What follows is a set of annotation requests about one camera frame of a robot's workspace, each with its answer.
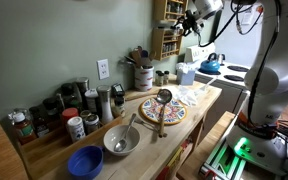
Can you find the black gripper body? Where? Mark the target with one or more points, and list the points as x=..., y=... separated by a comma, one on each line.
x=191, y=22

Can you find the dark bottle black cap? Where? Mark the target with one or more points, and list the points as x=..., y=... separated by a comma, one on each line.
x=68, y=95

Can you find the dark sauce bottle white label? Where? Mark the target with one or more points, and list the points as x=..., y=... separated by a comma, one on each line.
x=39, y=123

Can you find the red hot sauce bottle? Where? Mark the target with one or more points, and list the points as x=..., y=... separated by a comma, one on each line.
x=24, y=130

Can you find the white tissue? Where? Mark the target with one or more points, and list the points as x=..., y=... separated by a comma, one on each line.
x=184, y=66

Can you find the wooden spoon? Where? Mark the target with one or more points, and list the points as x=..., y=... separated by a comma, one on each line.
x=151, y=56

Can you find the dark blue spoon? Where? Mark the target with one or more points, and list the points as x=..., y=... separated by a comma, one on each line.
x=144, y=53

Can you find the blue kettle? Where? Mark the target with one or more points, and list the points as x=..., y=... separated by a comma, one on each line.
x=210, y=66

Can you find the light blue tissue box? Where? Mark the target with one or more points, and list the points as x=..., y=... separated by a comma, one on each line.
x=185, y=78

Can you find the wooden spatula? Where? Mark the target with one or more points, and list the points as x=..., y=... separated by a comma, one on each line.
x=136, y=56

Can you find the small shaker black cap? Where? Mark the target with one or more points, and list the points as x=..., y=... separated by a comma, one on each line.
x=159, y=79
x=166, y=77

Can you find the metal kitchen utensil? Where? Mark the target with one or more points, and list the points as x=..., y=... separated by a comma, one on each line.
x=127, y=61

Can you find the white red utensil crock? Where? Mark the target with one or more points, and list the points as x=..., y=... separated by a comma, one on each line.
x=144, y=80

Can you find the black stove burner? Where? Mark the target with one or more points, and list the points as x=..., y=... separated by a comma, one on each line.
x=233, y=78
x=237, y=68

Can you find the white plastic spatula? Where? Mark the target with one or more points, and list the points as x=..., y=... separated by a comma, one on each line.
x=206, y=87

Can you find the crumpled white cloth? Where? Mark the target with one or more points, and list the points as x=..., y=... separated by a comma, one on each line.
x=185, y=96

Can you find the white stove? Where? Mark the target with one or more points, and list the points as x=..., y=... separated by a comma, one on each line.
x=217, y=100

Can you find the colourful patterned ceramic plate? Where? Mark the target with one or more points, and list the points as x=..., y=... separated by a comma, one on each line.
x=174, y=113

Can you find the small black device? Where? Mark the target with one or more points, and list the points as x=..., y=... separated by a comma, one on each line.
x=118, y=90

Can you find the small labelled jar black lid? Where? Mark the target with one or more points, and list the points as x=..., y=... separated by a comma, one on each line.
x=119, y=107

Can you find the metal fork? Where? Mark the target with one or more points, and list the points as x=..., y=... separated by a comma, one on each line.
x=145, y=124

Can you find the steel pepper grinder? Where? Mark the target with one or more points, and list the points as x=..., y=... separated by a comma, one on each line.
x=104, y=103

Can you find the steel canister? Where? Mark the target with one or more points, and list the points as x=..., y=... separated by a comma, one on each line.
x=82, y=87

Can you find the white ceramic bowl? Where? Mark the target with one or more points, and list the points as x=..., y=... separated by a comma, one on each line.
x=132, y=136

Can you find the small jar brass lid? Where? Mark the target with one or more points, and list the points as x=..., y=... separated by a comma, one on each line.
x=85, y=114

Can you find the small glass jar dark lid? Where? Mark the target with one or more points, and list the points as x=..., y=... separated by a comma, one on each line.
x=92, y=124

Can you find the metal spoon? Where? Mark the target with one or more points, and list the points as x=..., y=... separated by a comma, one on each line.
x=120, y=145

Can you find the red lid jar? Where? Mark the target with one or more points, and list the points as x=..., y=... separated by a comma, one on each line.
x=70, y=114

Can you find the white shaker blue print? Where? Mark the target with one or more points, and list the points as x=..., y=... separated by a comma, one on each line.
x=76, y=130

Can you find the dark jar black lid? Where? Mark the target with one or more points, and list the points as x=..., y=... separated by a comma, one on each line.
x=51, y=108

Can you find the blue plastic bowl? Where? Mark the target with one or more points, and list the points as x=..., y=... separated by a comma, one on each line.
x=84, y=163

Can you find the clear glass jar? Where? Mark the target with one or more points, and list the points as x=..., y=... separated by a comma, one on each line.
x=14, y=114

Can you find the wooden wall spice rack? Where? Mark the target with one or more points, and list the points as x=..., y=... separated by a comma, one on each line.
x=156, y=43
x=159, y=10

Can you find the white wall outlet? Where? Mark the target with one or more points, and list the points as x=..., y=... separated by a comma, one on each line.
x=103, y=69

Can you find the aluminium base frame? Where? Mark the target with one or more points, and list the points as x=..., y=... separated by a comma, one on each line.
x=217, y=163

